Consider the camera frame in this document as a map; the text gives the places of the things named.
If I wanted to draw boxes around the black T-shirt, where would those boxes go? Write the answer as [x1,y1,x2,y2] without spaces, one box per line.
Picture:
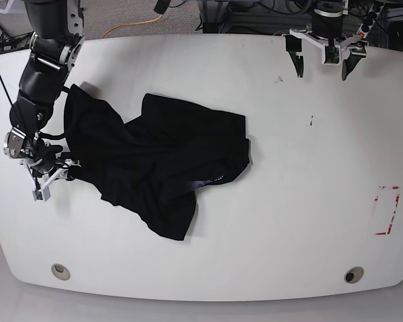
[64,86,250,241]

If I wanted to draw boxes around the white storage box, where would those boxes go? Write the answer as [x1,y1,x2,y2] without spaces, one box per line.
[0,0,13,14]

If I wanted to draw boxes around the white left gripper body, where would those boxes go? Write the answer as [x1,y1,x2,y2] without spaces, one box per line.
[284,29,368,57]

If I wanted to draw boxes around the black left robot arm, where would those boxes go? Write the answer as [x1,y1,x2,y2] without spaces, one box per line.
[285,1,367,81]

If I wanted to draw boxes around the yellow cable on floor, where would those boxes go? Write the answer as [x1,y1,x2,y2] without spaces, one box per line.
[102,13,164,40]

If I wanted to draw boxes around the table cable grommet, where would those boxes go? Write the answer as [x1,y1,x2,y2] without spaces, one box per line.
[344,266,364,284]
[51,264,71,281]

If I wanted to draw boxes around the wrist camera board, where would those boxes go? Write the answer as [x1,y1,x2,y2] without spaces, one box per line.
[322,46,341,66]
[32,187,50,201]

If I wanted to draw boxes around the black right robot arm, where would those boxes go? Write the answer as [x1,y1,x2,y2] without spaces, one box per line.
[3,0,85,201]

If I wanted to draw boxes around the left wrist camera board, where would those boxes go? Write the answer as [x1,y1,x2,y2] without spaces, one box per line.
[322,46,341,66]

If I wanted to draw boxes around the red tape rectangle marking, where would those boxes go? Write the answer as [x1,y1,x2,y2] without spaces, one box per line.
[372,186,400,235]

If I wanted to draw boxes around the white power strip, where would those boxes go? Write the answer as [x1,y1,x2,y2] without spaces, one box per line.
[355,1,389,48]

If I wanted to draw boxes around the black tripod stand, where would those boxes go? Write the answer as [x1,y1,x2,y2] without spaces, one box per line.
[0,24,34,54]

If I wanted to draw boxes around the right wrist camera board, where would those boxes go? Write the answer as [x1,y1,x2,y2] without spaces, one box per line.
[32,187,50,201]

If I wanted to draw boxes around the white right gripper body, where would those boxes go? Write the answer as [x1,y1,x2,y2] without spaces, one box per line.
[26,158,81,195]

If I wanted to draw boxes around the aluminium frame post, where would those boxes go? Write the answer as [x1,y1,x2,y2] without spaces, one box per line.
[197,1,229,34]

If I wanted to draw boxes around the left table cable grommet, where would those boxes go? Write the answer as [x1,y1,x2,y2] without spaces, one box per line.
[51,264,71,281]

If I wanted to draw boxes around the right table cable grommet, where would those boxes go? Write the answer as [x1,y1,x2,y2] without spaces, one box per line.
[344,266,364,284]

